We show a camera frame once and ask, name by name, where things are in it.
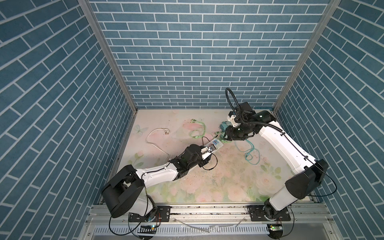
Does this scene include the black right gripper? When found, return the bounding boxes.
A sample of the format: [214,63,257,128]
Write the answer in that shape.
[221,121,252,141]

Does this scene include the white power strip colourful sockets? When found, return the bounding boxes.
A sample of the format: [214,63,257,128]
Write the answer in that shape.
[201,138,224,158]

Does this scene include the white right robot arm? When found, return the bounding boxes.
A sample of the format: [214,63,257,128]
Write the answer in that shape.
[223,88,329,221]

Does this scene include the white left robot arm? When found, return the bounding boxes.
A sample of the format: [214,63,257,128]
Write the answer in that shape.
[101,144,218,218]

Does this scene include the teal charger adapter upper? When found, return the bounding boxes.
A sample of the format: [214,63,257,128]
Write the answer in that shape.
[220,122,231,132]

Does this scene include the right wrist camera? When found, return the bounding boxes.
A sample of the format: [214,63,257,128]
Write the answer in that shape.
[227,111,241,128]

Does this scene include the teal multi-head cable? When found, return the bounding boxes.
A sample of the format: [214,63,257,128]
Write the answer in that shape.
[233,139,261,166]

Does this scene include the light green charger cable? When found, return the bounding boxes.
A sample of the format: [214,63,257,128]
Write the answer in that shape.
[188,119,207,139]

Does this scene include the white power strip cord plug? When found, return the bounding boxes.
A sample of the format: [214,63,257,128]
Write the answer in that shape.
[145,128,170,161]

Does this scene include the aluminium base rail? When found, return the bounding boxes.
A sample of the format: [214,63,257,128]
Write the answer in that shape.
[80,202,342,240]

